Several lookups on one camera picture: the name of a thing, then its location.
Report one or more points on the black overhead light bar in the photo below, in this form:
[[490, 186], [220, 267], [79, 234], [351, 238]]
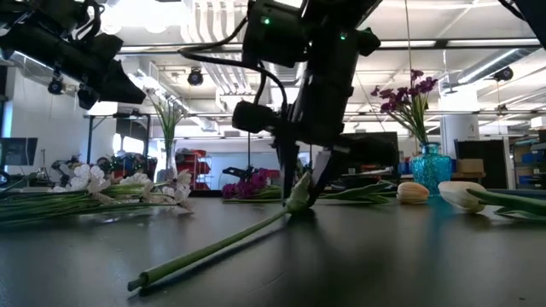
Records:
[[441, 43]]

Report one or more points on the dark tulip with white petal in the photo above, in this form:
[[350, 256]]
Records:
[[298, 194]]

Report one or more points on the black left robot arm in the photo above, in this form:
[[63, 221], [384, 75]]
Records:
[[42, 17]]

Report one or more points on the black cabinet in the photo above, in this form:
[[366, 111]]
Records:
[[490, 149]]

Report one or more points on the blue bin shelf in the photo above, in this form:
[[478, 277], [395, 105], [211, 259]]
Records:
[[531, 160]]

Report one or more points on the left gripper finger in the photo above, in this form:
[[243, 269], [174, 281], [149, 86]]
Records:
[[126, 85], [113, 99]]

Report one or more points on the red bin shelving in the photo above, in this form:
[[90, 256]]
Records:
[[192, 164]]

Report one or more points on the blue glass vase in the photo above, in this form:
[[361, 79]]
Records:
[[431, 168]]

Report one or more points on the long green leafy stem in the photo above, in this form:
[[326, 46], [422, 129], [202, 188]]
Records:
[[411, 192]]

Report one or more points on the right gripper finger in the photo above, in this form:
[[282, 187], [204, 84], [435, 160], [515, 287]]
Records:
[[253, 116], [324, 170]]

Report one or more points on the white pillar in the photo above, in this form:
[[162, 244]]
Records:
[[460, 132]]

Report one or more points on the background black robot arm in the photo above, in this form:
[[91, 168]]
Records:
[[239, 172]]

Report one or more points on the cardboard box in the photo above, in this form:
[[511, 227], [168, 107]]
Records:
[[470, 166]]

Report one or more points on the black computer monitor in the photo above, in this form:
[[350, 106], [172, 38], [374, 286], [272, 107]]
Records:
[[375, 149]]

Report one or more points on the small dark monitor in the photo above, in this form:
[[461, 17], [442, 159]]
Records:
[[19, 151]]

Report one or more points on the clear glass vase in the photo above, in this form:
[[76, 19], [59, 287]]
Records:
[[170, 164]]

